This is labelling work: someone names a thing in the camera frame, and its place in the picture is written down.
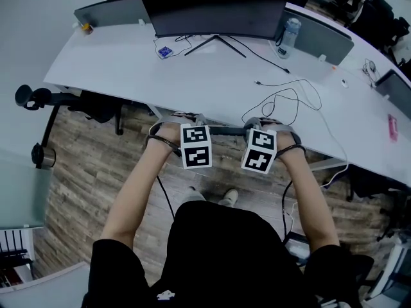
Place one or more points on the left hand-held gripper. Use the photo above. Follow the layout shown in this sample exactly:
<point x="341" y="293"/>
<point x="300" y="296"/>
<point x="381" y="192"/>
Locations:
<point x="196" y="146"/>

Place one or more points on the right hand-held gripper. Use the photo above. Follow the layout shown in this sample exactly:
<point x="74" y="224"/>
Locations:
<point x="260" y="152"/>

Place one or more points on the black keyboard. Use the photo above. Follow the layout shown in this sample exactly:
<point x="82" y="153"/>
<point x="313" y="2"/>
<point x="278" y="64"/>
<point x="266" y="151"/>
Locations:
<point x="228" y="131"/>

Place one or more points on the person's right forearm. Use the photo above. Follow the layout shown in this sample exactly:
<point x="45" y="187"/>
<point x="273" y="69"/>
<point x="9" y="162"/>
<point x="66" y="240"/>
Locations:
<point x="308" y="204"/>

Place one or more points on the person's left forearm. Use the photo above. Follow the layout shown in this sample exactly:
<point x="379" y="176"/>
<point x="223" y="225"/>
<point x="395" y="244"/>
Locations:
<point x="138" y="197"/>

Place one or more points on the person's left hand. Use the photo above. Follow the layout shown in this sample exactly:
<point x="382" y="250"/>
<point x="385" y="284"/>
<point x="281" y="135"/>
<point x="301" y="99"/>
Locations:
<point x="170" y="133"/>

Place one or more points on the person's right hand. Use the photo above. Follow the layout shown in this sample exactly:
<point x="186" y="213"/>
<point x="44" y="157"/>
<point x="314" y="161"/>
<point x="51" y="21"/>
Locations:
<point x="284" y="143"/>

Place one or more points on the white desk leg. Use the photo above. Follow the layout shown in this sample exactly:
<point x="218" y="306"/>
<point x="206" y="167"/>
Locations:
<point x="155" y="111"/>
<point x="327" y="164"/>

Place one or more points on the person's left shoe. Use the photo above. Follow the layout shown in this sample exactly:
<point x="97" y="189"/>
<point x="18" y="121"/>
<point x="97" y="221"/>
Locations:
<point x="194" y="195"/>

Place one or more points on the person's shoe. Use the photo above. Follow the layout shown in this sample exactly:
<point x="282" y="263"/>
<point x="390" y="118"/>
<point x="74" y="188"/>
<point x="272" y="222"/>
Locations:
<point x="228" y="198"/>
<point x="194" y="195"/>

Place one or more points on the black monitor stand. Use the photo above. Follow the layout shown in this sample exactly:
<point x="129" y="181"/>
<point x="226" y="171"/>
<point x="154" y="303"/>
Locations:
<point x="200" y="46"/>

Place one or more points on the person's right shoe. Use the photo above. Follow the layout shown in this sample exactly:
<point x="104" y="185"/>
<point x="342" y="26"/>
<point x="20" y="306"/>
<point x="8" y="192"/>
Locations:
<point x="228" y="198"/>

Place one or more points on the blue tissue packet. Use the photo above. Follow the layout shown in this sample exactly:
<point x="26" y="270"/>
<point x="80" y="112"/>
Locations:
<point x="165" y="52"/>

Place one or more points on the clear water bottle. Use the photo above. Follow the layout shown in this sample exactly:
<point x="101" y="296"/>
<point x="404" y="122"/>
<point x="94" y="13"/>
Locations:
<point x="290" y="34"/>

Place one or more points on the small white round device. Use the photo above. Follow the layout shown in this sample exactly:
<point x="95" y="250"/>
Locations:
<point x="344" y="83"/>

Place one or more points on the grey desk divider panel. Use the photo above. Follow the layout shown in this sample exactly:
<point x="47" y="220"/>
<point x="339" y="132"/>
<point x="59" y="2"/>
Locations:
<point x="321" y="40"/>
<point x="398" y="91"/>
<point x="112" y="11"/>

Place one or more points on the black office chair with headrest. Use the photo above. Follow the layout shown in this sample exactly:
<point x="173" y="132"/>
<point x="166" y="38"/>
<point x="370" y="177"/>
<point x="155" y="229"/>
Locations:
<point x="93" y="106"/>

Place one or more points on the black curved monitor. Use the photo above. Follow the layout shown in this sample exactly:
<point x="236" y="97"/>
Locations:
<point x="212" y="11"/>

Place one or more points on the person's black shirt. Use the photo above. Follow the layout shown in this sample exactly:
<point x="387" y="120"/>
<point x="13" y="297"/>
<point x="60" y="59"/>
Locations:
<point x="224" y="261"/>

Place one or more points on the small jar with orange lid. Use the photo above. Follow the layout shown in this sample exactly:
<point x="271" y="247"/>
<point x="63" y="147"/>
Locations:
<point x="87" y="29"/>

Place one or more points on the group of black office chairs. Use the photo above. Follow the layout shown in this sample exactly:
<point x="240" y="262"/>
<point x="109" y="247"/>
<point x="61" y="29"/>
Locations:
<point x="369" y="14"/>

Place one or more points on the frosted glass door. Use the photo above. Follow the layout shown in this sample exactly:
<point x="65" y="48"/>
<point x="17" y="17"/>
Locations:
<point x="22" y="197"/>

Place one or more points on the dark shelf unit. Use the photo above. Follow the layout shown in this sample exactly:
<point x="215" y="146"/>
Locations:
<point x="13" y="255"/>

